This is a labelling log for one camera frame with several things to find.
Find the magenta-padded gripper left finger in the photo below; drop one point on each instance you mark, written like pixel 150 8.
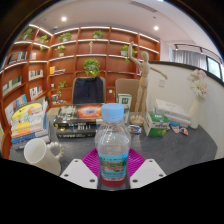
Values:
pixel 78 171

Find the colourful book stack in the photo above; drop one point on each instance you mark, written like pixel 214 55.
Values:
pixel 28 123

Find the dark office chair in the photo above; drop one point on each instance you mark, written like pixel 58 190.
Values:
pixel 88 90

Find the orange wooden shelf unit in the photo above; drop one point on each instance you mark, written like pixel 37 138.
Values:
pixel 66 66

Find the clear blue-capped water bottle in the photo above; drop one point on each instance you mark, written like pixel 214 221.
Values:
pixel 112 143

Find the white partition panel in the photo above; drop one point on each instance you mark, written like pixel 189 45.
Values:
pixel 180 86

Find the wooden artist mannequin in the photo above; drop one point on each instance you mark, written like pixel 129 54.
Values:
pixel 143 83

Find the white plastic mug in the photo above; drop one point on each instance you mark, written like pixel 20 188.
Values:
pixel 41 156

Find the green and white carton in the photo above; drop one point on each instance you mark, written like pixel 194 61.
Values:
pixel 125 101

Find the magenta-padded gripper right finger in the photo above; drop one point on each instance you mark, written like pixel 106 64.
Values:
pixel 148 171

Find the ceiling spotlights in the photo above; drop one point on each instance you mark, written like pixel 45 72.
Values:
pixel 63 19

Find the black nebula-cover book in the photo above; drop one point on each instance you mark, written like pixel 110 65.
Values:
pixel 80 113

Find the green and white tissue box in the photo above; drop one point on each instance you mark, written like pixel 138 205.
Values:
pixel 156 124

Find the tan chair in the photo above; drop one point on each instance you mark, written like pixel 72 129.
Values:
pixel 128 86

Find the thick black book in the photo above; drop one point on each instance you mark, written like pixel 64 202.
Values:
pixel 75 132

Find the white vase with flowers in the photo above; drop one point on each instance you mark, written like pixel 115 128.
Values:
pixel 196 110

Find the white paper packet stack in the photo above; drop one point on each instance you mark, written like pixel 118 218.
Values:
pixel 173 111

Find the grey window curtain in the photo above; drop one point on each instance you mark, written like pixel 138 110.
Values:
pixel 186 58

